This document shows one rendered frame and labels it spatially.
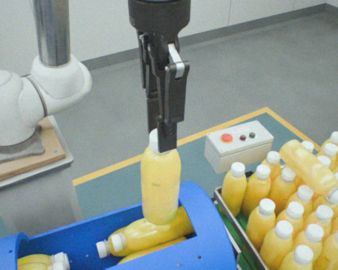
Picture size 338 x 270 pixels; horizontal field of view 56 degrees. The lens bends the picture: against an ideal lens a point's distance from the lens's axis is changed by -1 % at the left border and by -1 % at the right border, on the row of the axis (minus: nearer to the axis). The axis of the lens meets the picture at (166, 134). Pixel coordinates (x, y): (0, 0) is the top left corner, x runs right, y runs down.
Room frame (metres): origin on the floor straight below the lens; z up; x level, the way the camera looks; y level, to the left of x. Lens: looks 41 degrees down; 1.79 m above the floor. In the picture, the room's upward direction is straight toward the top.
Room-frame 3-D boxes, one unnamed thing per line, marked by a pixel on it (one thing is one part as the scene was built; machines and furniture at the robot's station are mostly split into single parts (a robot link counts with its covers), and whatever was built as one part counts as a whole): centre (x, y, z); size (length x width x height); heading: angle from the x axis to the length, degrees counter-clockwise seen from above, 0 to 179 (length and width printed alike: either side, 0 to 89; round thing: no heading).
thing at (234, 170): (0.65, -0.21, 1.10); 0.04 x 0.04 x 0.02
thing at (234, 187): (0.65, -0.21, 1.00); 0.07 x 0.07 x 0.19
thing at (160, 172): (0.40, 0.01, 1.34); 0.07 x 0.07 x 0.19
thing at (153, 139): (0.39, 0.01, 1.44); 0.04 x 0.04 x 0.02
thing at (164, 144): (0.37, 0.00, 1.48); 0.03 x 0.01 x 0.07; 112
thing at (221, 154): (0.80, -0.24, 1.05); 0.20 x 0.10 x 0.10; 112
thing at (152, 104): (0.42, 0.02, 1.48); 0.03 x 0.01 x 0.07; 112
